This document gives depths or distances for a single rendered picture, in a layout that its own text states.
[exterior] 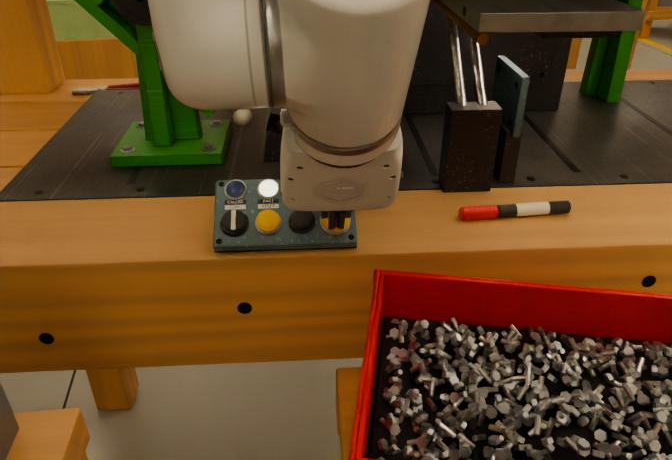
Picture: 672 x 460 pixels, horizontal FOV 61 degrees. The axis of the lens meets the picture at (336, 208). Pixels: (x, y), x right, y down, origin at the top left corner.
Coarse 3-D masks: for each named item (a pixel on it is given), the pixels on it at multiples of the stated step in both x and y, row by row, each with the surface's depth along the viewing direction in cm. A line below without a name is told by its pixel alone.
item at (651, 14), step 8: (648, 0) 497; (656, 0) 494; (664, 0) 500; (648, 8) 497; (656, 8) 498; (664, 8) 500; (648, 16) 497; (656, 16) 497; (664, 16) 498; (648, 24) 504; (640, 32) 510; (648, 32) 508
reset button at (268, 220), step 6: (264, 210) 59; (270, 210) 59; (258, 216) 59; (264, 216) 59; (270, 216) 59; (276, 216) 59; (258, 222) 59; (264, 222) 59; (270, 222) 59; (276, 222) 59; (264, 228) 58; (270, 228) 58; (276, 228) 59
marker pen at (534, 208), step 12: (504, 204) 66; (516, 204) 65; (528, 204) 66; (540, 204) 66; (552, 204) 66; (564, 204) 66; (468, 216) 64; (480, 216) 65; (492, 216) 65; (504, 216) 65
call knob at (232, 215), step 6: (234, 210) 59; (228, 216) 59; (234, 216) 59; (240, 216) 59; (222, 222) 59; (228, 222) 58; (234, 222) 58; (240, 222) 58; (246, 222) 59; (228, 228) 58; (234, 228) 58; (240, 228) 58
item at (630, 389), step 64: (384, 320) 55; (448, 320) 55; (512, 320) 54; (576, 320) 53; (640, 320) 52; (384, 384) 48; (448, 384) 48; (512, 384) 46; (576, 384) 45; (640, 384) 46; (384, 448) 42; (448, 448) 42; (512, 448) 42; (576, 448) 41; (640, 448) 42
